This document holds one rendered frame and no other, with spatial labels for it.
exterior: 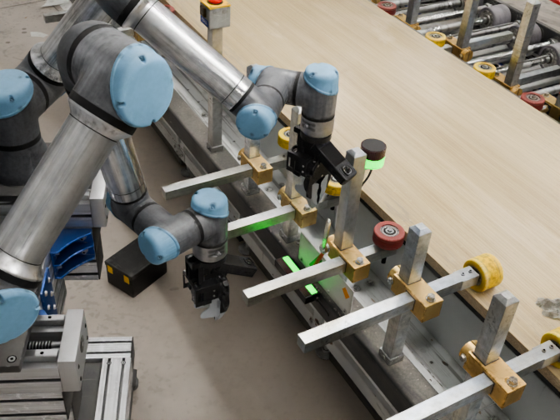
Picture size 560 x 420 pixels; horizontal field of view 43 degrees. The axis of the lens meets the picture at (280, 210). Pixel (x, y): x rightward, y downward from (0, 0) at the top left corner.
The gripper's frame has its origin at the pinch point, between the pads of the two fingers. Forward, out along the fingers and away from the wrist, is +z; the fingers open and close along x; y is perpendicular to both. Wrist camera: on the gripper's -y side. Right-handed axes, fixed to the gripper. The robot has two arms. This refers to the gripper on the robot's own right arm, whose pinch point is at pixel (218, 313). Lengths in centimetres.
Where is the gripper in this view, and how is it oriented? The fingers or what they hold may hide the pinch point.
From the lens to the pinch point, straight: 169.4
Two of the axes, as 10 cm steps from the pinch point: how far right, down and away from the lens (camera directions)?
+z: -0.6, 7.8, 6.2
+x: 4.9, 5.6, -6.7
